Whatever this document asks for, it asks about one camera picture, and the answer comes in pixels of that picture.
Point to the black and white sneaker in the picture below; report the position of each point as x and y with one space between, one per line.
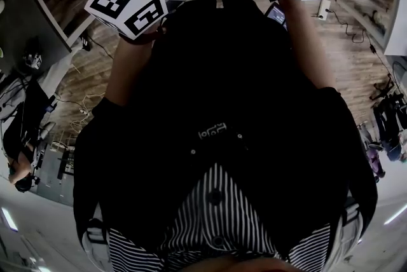
86 44

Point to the person's striped shirt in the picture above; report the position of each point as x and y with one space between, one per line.
222 216

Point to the small black display device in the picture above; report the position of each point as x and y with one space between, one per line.
276 15

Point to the black office chair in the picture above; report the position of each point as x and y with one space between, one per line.
389 118

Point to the small spare gripper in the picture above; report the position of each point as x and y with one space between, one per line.
34 61

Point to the white power strip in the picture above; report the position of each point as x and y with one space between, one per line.
324 8

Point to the person's chin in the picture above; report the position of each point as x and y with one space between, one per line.
241 264

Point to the person's left forearm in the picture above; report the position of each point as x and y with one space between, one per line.
127 73

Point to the person's right forearm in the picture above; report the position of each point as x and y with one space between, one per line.
314 58

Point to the dark grey cabinet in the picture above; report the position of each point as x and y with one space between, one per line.
31 29

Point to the person's black garment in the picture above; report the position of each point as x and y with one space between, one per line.
222 80

